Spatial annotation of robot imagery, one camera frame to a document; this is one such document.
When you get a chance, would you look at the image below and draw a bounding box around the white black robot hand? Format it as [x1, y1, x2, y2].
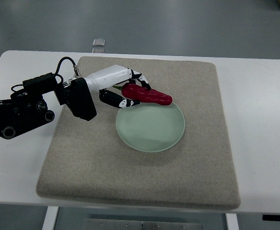
[84, 65, 151, 108]

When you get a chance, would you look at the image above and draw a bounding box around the red pepper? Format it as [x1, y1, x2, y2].
[113, 83, 173, 105]

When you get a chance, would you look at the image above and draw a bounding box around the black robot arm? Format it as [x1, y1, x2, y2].
[0, 57, 97, 139]

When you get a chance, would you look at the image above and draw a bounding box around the pale green plate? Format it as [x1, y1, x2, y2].
[116, 103, 185, 152]

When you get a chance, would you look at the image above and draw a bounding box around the clear floor socket cover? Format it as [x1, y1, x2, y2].
[93, 38, 105, 47]

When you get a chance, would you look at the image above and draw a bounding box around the beige felt mat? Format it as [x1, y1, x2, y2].
[36, 57, 241, 210]

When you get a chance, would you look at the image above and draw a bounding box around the white left table leg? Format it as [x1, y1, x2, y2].
[42, 206, 59, 230]

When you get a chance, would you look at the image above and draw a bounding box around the white table leg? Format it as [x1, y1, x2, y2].
[42, 206, 59, 230]
[225, 213, 239, 230]

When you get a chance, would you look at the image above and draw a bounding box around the white right table leg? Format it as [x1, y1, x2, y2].
[225, 213, 239, 230]

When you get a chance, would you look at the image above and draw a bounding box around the black table control panel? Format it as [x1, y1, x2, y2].
[262, 215, 280, 221]

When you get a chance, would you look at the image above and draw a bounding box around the metal base plate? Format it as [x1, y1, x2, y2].
[82, 218, 202, 230]

